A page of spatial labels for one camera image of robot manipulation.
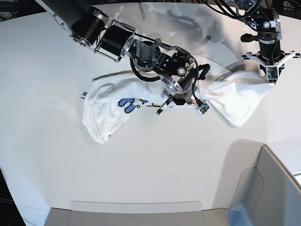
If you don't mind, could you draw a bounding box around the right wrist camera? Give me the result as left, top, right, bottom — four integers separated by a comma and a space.
197, 102, 211, 116

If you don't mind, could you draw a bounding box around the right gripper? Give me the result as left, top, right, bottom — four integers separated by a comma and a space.
156, 85, 206, 115

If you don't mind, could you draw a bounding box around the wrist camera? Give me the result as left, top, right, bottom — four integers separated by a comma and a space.
266, 65, 278, 80
197, 102, 211, 116

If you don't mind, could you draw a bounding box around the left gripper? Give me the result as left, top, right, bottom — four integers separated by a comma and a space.
241, 40, 301, 82

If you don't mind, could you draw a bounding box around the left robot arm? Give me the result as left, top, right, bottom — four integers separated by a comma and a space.
198, 0, 301, 83

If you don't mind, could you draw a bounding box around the grey box at right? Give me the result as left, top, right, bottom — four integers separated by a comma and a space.
226, 144, 301, 226

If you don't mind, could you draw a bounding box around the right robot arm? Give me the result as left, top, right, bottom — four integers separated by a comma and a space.
38, 0, 210, 115

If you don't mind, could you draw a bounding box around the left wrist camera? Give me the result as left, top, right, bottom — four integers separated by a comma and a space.
266, 65, 278, 80

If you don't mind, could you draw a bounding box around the white printed t-shirt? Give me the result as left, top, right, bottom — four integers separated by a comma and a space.
82, 55, 273, 144

